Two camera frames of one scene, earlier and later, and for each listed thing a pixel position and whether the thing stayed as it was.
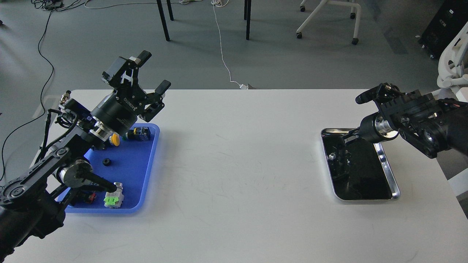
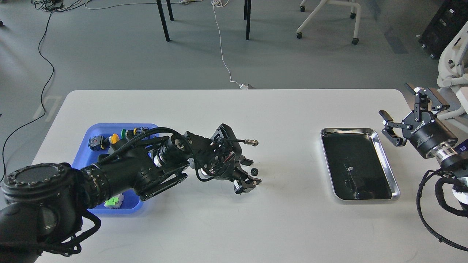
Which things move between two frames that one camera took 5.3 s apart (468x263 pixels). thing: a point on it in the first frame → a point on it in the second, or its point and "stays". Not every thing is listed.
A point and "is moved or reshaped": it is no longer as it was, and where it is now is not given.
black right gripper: [374, 128] → [426, 134]
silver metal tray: [359, 170] stays
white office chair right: [453, 67] stays
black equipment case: [450, 17] stays
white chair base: [355, 40] stays
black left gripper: [116, 111] → [224, 168]
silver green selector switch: [114, 199] stays
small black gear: [106, 162] is moved or reshaped
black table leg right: [247, 14] stays
